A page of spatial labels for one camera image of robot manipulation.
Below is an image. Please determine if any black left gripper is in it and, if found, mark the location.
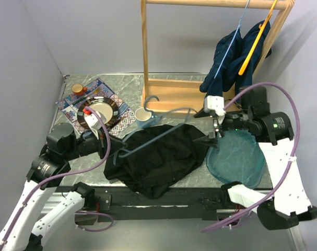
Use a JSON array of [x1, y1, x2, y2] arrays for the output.
[[64, 124, 127, 160]]

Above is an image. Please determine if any black garment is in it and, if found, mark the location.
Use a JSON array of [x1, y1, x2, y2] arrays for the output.
[[104, 124, 209, 199]]

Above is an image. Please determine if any dark denim skirt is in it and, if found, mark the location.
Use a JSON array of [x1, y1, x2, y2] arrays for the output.
[[223, 21, 271, 95]]

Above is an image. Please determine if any yellow plastic hanger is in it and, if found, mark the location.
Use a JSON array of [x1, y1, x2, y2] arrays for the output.
[[238, 0, 277, 76]]

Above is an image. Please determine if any light blue wire hanger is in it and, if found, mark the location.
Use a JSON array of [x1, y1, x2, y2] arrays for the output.
[[214, 0, 250, 79]]

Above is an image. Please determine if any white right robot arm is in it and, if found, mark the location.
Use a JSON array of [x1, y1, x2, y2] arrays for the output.
[[195, 83, 317, 233]]

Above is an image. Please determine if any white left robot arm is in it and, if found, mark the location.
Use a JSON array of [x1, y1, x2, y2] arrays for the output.
[[0, 123, 126, 250]]

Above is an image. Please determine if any striped rim dinner plate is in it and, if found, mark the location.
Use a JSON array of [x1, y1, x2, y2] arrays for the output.
[[77, 96, 119, 129]]

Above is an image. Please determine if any light blue mug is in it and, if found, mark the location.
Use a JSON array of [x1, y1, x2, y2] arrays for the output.
[[135, 107, 159, 129]]

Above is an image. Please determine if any teal plastic basket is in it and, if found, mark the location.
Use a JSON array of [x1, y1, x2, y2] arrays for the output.
[[205, 130, 266, 189]]

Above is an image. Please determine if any wooden clothes rack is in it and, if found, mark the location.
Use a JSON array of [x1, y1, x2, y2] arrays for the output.
[[140, 1, 295, 113]]

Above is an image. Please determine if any blue patterned placemat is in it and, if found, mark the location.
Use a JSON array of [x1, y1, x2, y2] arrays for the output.
[[57, 78, 135, 135]]

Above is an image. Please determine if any orange small cup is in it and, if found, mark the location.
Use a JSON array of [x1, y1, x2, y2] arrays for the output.
[[72, 84, 88, 96]]

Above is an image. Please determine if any dark handled knife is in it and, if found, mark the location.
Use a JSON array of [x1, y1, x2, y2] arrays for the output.
[[109, 116, 126, 130]]

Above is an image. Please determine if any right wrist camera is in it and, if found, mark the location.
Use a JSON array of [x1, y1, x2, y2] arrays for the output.
[[204, 95, 226, 125]]

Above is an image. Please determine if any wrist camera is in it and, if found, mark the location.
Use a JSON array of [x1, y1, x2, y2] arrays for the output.
[[204, 95, 226, 125], [84, 109, 102, 139]]

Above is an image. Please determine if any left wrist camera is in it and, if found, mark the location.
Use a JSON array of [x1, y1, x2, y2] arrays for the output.
[[84, 109, 102, 139]]

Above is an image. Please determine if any green handled fork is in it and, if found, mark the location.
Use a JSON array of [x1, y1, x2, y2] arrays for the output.
[[72, 88, 100, 106]]

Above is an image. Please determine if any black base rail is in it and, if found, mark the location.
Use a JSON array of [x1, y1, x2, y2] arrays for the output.
[[56, 184, 253, 227]]

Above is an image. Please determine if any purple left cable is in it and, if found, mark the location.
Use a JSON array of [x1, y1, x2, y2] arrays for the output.
[[0, 106, 115, 251]]

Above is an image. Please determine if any purple cable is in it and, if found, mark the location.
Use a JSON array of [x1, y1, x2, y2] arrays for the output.
[[0, 106, 115, 251], [201, 82, 299, 233]]

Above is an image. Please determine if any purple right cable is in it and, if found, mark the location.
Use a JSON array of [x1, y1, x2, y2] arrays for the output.
[[201, 82, 299, 233]]

